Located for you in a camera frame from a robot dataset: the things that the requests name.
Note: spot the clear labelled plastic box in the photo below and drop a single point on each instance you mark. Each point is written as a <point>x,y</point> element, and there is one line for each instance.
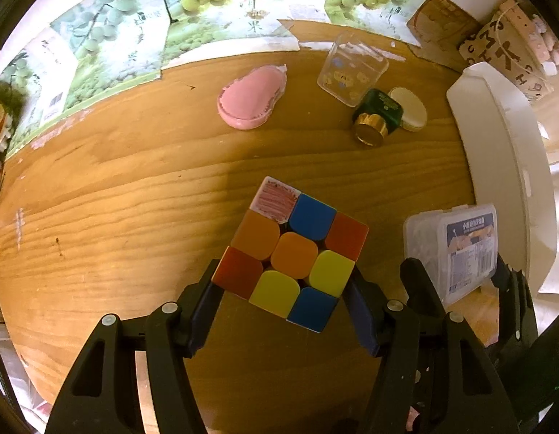
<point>465,244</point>

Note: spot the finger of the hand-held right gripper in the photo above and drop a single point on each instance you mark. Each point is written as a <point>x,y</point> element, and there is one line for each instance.
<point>419,285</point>
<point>517,307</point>

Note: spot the floral plush doll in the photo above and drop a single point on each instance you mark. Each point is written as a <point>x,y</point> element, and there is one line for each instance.
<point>550,40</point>

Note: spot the multicoloured puzzle cube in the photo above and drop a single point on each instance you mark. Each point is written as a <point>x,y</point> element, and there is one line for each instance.
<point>293,253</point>

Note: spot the brown printed cardboard box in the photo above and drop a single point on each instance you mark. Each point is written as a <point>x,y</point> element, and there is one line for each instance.
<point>442,27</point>

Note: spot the clear plastic cup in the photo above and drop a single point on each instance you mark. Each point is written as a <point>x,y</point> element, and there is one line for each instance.
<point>347,68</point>

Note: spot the white storage bin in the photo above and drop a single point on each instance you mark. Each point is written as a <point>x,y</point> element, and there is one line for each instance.
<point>501,144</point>

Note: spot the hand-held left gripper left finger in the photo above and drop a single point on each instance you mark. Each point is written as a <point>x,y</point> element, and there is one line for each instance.
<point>200,321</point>

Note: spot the brown lettered paper bag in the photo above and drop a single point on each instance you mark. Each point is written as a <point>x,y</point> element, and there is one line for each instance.
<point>505,49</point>

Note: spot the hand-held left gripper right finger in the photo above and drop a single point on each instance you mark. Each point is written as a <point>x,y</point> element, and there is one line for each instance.
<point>363,321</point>

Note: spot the green bottle with gold cap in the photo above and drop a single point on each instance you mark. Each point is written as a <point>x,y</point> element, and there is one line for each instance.
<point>379,108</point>

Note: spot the pink pencil case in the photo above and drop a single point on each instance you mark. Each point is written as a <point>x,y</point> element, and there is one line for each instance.
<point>517,18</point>

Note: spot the cream round compact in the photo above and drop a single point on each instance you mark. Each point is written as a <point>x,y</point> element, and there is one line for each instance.
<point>410,108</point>

